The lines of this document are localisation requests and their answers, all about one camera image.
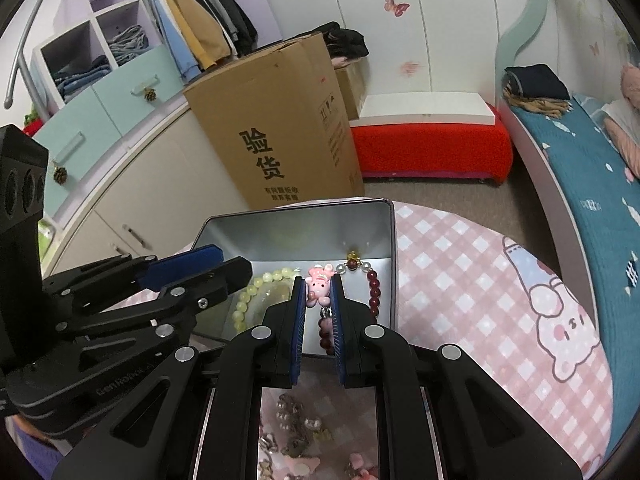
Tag folded jeans stack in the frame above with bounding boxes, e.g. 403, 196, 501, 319
107, 25, 151, 66
52, 55, 113, 103

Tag teal printed bedsheet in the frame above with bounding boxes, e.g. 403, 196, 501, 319
515, 95, 640, 391

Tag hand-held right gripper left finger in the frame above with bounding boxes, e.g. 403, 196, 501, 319
50, 276, 307, 480

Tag pile of black clothes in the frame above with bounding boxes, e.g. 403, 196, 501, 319
295, 21, 371, 59

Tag pink checked tablecloth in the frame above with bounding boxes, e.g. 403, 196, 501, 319
117, 199, 615, 480

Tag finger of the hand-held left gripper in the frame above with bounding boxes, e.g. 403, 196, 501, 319
57, 257, 254, 346
42, 244, 224, 311

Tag white board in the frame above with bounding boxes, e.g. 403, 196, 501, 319
348, 92, 498, 128

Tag red covered bench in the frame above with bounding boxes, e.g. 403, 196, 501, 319
348, 105, 515, 184

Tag pile of assorted jewelry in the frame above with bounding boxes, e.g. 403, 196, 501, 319
260, 390, 376, 480

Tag large cardboard box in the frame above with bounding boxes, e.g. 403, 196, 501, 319
182, 31, 366, 211

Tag white low cabinet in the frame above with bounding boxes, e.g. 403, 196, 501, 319
42, 105, 251, 281

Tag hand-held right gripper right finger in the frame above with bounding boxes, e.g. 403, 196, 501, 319
332, 276, 590, 480

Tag small cardboard box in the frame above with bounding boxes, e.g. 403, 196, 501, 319
334, 60, 366, 122

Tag white pillow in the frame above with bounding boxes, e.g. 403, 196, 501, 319
600, 100, 626, 126

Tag dark red bead bracelet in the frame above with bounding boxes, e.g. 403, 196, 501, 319
306, 247, 381, 356

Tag silver metal tin box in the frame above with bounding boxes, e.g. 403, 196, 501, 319
191, 198, 397, 358

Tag grey metal handrail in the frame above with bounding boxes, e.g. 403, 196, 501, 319
2, 0, 58, 108

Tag teal and purple bunk bed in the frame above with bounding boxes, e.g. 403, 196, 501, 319
492, 0, 640, 411

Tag teal drawer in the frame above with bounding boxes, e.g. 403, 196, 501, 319
91, 45, 188, 133
35, 107, 131, 196

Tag folded tan garment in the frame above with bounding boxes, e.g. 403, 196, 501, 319
502, 92, 573, 118

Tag pink and green plush pillow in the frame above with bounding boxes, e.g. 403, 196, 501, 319
602, 62, 640, 181

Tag yellow-green bead bracelet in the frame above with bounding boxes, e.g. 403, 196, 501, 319
232, 267, 301, 333

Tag red strawberry plush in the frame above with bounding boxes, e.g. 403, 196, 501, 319
20, 110, 48, 137

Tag white curved panel wardrobe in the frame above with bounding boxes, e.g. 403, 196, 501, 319
250, 0, 531, 96

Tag row of hanging clothes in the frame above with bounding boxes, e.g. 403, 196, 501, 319
137, 0, 260, 86

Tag folded navy clothes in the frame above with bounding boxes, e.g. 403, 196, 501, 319
504, 64, 571, 101

